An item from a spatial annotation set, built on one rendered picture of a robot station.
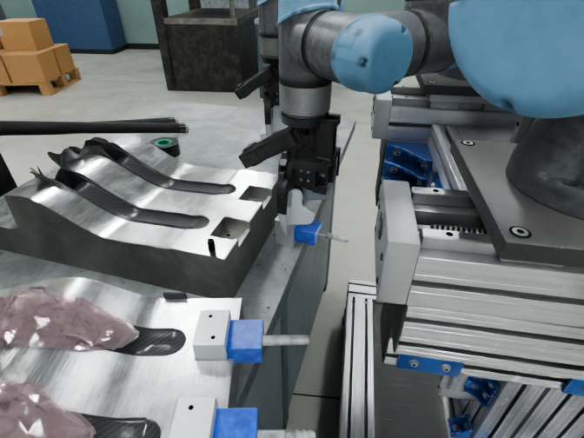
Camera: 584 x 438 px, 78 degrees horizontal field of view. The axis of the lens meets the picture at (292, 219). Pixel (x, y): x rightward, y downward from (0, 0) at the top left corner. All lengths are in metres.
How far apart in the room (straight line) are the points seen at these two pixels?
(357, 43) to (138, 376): 0.42
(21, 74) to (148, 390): 5.08
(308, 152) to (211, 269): 0.23
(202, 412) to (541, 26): 0.38
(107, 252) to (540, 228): 0.57
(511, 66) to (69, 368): 0.46
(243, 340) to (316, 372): 1.01
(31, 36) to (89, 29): 2.35
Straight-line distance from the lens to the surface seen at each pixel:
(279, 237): 0.66
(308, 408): 1.37
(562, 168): 0.41
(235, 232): 0.60
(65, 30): 7.95
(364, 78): 0.40
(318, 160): 0.55
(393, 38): 0.41
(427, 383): 1.24
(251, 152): 0.60
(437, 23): 0.50
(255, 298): 0.57
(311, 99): 0.51
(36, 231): 0.72
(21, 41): 5.55
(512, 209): 0.39
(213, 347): 0.43
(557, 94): 0.25
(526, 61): 0.25
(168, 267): 0.58
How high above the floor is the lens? 1.22
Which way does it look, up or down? 35 degrees down
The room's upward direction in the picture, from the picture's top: straight up
